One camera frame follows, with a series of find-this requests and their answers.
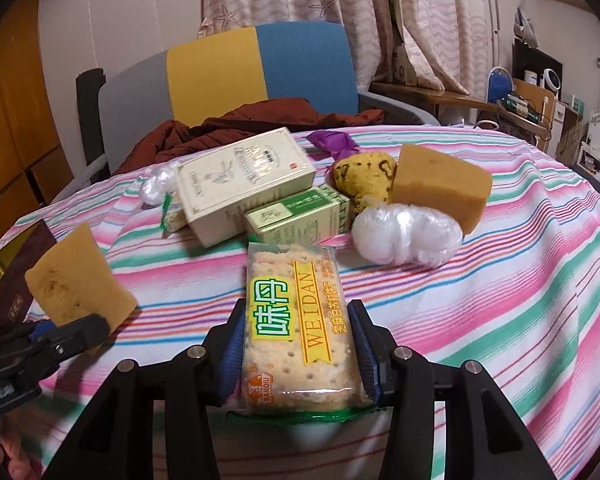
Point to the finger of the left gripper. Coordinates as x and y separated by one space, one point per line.
78 336

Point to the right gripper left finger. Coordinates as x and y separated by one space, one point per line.
113 437

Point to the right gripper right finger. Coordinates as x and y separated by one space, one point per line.
484 437

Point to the tan sponge block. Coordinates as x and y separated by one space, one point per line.
428 178
73 280

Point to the cracker packet yellow green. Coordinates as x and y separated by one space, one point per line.
299 354

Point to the small green white box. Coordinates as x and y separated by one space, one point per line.
305 218

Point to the striped pink green bedsheet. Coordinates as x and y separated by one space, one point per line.
522 296

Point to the large cream tea box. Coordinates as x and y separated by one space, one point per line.
217 189

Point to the dark red jacket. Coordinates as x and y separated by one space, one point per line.
173 139

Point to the white plastic bag ball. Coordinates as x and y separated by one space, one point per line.
394 235

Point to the grey yellow blue chair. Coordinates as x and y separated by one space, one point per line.
211 76

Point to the yellow plush toy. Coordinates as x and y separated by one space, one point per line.
366 178

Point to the purple crumpled wrapper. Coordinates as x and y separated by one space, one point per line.
338 144

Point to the wooden desk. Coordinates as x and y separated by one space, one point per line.
433 100

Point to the blue folding chair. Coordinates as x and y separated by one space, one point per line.
498 84

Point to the pink patterned curtain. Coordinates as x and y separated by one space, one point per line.
432 44

